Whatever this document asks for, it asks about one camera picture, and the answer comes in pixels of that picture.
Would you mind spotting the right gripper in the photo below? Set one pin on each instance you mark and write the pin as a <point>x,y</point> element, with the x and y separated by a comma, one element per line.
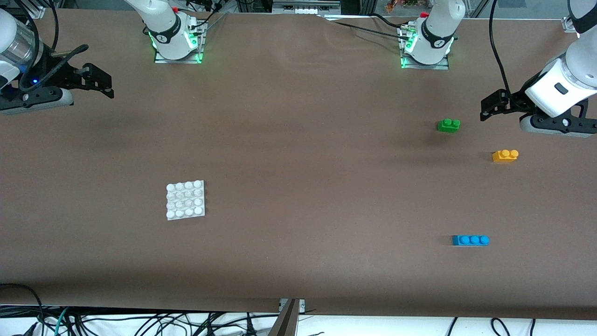
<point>57,74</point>

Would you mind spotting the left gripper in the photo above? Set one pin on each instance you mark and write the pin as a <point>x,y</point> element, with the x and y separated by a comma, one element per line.
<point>514,100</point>

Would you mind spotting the yellow two-stud block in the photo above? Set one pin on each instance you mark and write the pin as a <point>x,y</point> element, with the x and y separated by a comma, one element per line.
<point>504,156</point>

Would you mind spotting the white studded base plate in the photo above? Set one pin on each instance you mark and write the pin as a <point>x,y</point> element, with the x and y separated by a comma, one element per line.
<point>185,200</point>

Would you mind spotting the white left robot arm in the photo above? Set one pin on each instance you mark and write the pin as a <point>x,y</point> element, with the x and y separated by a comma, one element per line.
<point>436,32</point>

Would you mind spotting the green two-stud block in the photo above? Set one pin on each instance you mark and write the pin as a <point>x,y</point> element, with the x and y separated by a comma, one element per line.
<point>448,126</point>

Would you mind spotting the blue three-stud block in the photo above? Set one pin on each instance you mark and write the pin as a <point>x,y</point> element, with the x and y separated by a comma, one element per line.
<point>470,241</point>

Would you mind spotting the brown table cover sheet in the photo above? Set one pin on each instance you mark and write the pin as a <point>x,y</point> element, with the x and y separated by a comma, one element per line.
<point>280,116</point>

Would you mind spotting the silver background equipment box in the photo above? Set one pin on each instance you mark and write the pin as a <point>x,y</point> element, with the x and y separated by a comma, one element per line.
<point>305,6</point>

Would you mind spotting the dark metal beam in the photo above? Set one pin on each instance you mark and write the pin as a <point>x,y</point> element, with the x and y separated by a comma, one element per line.
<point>285,324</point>

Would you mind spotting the aluminium corner bracket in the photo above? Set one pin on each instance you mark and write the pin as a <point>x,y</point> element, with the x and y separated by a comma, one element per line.
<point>569,25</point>
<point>37,10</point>

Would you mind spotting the silver metal edge bracket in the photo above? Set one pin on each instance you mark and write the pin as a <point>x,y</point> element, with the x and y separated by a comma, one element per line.
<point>301,304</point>

